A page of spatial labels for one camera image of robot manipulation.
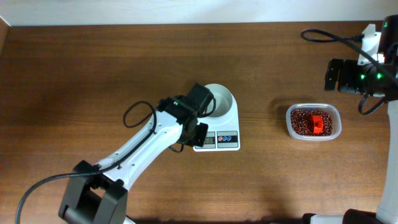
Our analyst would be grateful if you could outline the orange measuring scoop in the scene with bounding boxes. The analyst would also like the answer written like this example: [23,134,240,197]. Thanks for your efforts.
[311,114,324,134]

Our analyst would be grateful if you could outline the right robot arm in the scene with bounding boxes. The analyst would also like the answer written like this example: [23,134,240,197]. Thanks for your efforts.
[300,15,397,223]

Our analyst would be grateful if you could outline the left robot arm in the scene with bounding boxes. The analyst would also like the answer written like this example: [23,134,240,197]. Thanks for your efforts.
[58,84,216,224]

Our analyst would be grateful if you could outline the white digital kitchen scale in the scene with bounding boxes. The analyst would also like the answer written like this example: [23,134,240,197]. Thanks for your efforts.
[193,96,241,152]

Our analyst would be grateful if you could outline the white bowl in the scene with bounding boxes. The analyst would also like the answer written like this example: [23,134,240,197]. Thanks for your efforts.
[205,83,233,118]

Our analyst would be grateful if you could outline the clear plastic container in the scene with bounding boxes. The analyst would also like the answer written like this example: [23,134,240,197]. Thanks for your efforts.
[286,103,342,141]

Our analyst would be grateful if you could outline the red beans in container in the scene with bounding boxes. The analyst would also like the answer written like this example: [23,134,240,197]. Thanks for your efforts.
[290,109,333,136]

